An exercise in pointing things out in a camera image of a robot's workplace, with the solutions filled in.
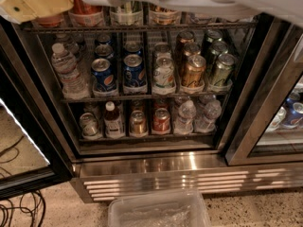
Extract red can bottom shelf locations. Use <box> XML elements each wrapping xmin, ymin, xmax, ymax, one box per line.
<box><xmin>152</xmin><ymin>108</ymin><xmax>170</xmax><ymax>134</ymax></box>

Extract stainless steel fridge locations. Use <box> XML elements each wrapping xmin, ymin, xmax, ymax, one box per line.
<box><xmin>7</xmin><ymin>13</ymin><xmax>302</xmax><ymax>202</ymax></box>

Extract red soda can top shelf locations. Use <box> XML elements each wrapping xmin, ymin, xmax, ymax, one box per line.
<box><xmin>68</xmin><ymin>0</ymin><xmax>103</xmax><ymax>27</ymax></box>

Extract front clear water bottle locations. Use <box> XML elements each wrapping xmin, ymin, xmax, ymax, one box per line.
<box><xmin>51</xmin><ymin>43</ymin><xmax>90</xmax><ymax>100</ymax></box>

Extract white green soda can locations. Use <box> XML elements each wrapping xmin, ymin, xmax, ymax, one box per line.
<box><xmin>152</xmin><ymin>57</ymin><xmax>176</xmax><ymax>95</ymax></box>

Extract gold LaCroix can top shelf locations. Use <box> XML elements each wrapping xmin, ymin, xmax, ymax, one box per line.
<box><xmin>149</xmin><ymin>4</ymin><xmax>182</xmax><ymax>26</ymax></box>

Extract gold can bottom shelf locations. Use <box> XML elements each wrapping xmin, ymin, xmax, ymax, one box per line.
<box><xmin>129</xmin><ymin>110</ymin><xmax>148</xmax><ymax>137</ymax></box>

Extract open glass fridge door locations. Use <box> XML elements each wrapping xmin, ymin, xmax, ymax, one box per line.
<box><xmin>0</xmin><ymin>22</ymin><xmax>72</xmax><ymax>200</ymax></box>

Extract middle green can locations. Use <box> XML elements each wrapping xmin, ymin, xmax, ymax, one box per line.
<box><xmin>206</xmin><ymin>41</ymin><xmax>229</xmax><ymax>74</ymax></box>

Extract rear green can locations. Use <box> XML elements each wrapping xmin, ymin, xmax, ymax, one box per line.
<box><xmin>201</xmin><ymin>29</ymin><xmax>223</xmax><ymax>56</ymax></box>

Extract front right Pepsi can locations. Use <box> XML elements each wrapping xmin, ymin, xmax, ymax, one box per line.
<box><xmin>123</xmin><ymin>54</ymin><xmax>148</xmax><ymax>94</ymax></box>

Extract clear plastic bin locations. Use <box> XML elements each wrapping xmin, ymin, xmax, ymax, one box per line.
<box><xmin>108</xmin><ymin>189</ymin><xmax>211</xmax><ymax>227</ymax></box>

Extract black floor cables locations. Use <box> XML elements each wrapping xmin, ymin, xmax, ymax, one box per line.
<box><xmin>0</xmin><ymin>135</ymin><xmax>47</xmax><ymax>227</ymax></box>

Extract left bottom water bottle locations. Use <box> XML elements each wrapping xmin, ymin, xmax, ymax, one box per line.
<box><xmin>174</xmin><ymin>100</ymin><xmax>196</xmax><ymax>135</ymax></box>

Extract silver can bottom shelf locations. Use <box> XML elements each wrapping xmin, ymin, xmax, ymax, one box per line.
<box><xmin>80</xmin><ymin>113</ymin><xmax>102</xmax><ymax>140</ymax></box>

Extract green striped can top shelf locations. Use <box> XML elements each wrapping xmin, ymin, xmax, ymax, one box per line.
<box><xmin>110</xmin><ymin>1</ymin><xmax>143</xmax><ymax>26</ymax></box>

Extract front copper can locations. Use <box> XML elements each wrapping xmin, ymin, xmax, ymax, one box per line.
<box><xmin>181</xmin><ymin>55</ymin><xmax>206</xmax><ymax>92</ymax></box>

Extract front green can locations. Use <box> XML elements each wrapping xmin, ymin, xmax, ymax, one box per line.
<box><xmin>208</xmin><ymin>53</ymin><xmax>236</xmax><ymax>87</ymax></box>

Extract copper can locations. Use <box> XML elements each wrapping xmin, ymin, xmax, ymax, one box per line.
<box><xmin>181</xmin><ymin>55</ymin><xmax>206</xmax><ymax>92</ymax></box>
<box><xmin>179</xmin><ymin>42</ymin><xmax>201</xmax><ymax>76</ymax></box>
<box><xmin>175</xmin><ymin>30</ymin><xmax>195</xmax><ymax>61</ymax></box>

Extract right bottom water bottle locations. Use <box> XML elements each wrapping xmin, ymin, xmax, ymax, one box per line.
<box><xmin>194</xmin><ymin>99</ymin><xmax>222</xmax><ymax>133</ymax></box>

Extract white blue can top shelf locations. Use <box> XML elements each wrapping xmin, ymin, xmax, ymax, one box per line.
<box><xmin>187</xmin><ymin>13</ymin><xmax>217</xmax><ymax>25</ymax></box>

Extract rear copper can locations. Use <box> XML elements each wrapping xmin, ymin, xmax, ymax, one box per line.
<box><xmin>175</xmin><ymin>30</ymin><xmax>195</xmax><ymax>61</ymax></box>

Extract white-capped dark drink bottle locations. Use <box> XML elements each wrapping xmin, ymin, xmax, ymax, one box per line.
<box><xmin>104</xmin><ymin>101</ymin><xmax>124</xmax><ymax>138</ymax></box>

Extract Pepsi can behind right door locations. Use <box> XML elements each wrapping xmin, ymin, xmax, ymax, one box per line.
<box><xmin>282</xmin><ymin>102</ymin><xmax>303</xmax><ymax>129</ymax></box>

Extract blue silver can top shelf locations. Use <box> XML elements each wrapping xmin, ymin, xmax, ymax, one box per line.
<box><xmin>221</xmin><ymin>16</ymin><xmax>255</xmax><ymax>23</ymax></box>

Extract red Coca-Cola can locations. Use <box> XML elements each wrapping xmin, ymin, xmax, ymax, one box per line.
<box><xmin>33</xmin><ymin>14</ymin><xmax>63</xmax><ymax>28</ymax></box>

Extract middle copper can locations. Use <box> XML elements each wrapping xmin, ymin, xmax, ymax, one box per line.
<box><xmin>179</xmin><ymin>42</ymin><xmax>201</xmax><ymax>76</ymax></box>

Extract front left Pepsi can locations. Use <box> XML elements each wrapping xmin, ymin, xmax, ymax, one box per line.
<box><xmin>91</xmin><ymin>58</ymin><xmax>117</xmax><ymax>97</ymax></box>

